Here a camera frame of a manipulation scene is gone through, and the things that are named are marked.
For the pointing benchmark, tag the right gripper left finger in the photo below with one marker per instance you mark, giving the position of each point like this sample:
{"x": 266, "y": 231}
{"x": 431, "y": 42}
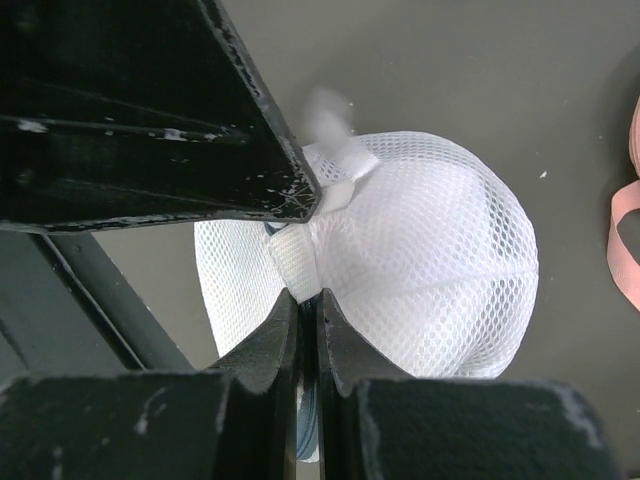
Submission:
{"x": 236, "y": 420}

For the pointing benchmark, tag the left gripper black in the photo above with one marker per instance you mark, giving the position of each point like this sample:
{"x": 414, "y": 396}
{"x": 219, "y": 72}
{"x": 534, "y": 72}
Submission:
{"x": 67, "y": 309}

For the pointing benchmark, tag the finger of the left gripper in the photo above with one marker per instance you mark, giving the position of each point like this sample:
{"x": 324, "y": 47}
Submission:
{"x": 121, "y": 114}

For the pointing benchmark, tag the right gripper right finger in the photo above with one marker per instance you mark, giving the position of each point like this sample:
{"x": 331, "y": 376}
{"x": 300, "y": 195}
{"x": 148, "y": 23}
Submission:
{"x": 378, "y": 422}

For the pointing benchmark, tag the white mesh laundry bag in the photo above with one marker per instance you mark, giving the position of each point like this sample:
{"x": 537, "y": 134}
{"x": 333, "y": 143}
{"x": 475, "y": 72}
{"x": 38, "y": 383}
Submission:
{"x": 429, "y": 254}

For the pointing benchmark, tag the pink patterned round bag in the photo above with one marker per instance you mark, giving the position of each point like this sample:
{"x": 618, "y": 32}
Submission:
{"x": 623, "y": 249}

